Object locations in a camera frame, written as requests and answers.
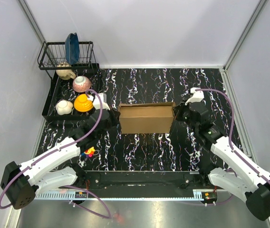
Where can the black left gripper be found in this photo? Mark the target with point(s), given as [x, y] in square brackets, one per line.
[115, 116]

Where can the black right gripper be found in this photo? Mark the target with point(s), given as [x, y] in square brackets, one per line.
[178, 110]

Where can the brown cardboard box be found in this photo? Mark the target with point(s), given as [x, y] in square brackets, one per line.
[146, 118]

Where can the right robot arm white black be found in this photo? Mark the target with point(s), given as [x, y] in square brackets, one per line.
[251, 183]

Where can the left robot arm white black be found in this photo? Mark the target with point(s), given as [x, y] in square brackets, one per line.
[21, 183]

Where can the orange ribbed bowl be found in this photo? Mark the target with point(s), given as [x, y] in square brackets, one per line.
[83, 104]

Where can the rainbow flower toy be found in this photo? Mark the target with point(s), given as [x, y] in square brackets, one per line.
[89, 152]

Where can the pink patterned bowl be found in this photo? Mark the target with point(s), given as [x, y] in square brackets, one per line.
[81, 84]

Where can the beige mug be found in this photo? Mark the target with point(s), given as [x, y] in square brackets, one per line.
[65, 74]

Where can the blue plate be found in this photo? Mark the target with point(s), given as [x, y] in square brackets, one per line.
[72, 48]

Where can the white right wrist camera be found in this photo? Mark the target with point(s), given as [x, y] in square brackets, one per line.
[196, 95]

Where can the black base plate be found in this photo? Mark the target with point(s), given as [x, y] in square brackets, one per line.
[145, 184]

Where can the black wire dish rack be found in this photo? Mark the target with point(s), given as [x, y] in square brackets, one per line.
[54, 55]

